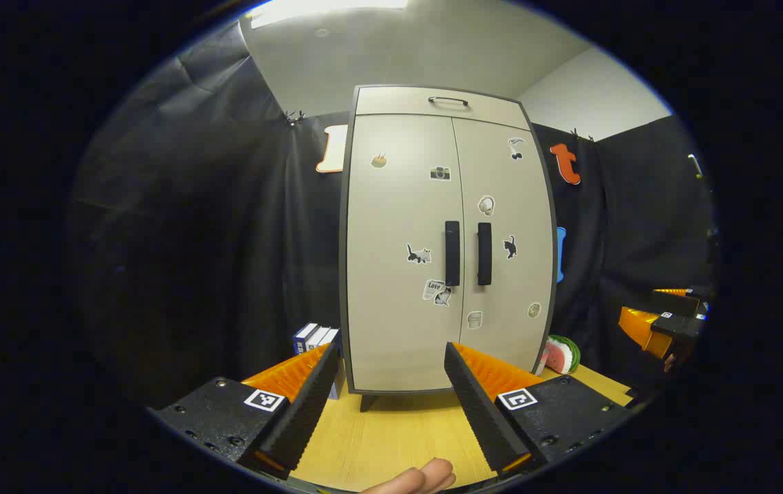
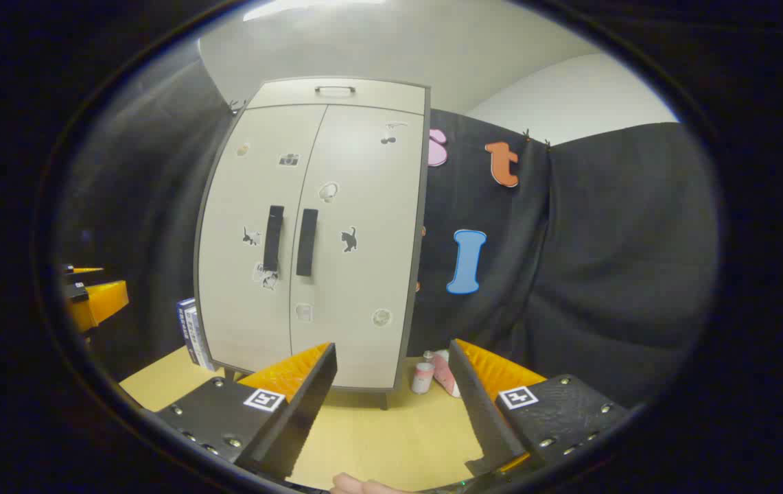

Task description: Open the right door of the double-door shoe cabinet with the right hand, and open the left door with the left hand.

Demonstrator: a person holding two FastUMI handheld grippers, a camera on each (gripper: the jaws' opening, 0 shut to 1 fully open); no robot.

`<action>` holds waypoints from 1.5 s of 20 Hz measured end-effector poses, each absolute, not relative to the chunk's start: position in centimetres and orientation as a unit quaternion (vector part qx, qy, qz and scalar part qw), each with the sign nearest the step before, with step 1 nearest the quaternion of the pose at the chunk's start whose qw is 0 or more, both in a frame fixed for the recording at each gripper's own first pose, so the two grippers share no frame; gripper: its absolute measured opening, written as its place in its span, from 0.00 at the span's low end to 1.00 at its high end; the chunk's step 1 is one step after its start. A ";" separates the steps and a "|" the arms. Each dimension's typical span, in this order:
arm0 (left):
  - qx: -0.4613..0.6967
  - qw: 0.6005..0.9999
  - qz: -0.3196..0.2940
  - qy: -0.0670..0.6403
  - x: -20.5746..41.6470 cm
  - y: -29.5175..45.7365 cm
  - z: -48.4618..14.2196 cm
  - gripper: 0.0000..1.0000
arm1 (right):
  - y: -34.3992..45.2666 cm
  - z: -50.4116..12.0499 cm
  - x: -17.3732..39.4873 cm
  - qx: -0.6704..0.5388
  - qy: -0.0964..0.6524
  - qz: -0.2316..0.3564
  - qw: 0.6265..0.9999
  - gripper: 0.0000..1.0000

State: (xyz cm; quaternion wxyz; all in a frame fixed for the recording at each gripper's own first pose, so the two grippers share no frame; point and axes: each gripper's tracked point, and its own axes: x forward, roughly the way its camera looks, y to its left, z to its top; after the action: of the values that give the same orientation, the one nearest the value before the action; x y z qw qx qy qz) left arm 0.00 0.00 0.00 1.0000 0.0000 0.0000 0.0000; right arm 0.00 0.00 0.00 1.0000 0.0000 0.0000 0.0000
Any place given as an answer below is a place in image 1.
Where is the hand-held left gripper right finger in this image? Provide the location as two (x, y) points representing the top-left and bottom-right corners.
(443, 342), (639, 480)

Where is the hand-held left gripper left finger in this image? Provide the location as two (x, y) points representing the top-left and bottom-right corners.
(148, 342), (342, 481)

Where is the beige double-door shoe cabinet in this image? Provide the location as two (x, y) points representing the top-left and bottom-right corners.
(339, 84), (558, 412)

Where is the cabinet door with headphone sticker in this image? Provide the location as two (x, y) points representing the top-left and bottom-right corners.
(452, 118), (555, 375)

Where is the cabinet door with camera sticker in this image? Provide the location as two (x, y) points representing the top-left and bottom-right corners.
(347, 113), (466, 393)

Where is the beige cabinet drawer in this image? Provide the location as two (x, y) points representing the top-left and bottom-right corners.
(355, 86), (533, 131)

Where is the toy watermelon slice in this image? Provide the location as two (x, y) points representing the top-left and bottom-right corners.
(544, 335), (581, 375)

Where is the black backdrop cloth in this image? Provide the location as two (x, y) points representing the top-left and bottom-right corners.
(69, 21), (714, 412)

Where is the ceiling light panel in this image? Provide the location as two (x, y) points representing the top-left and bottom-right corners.
(250, 0), (409, 28)

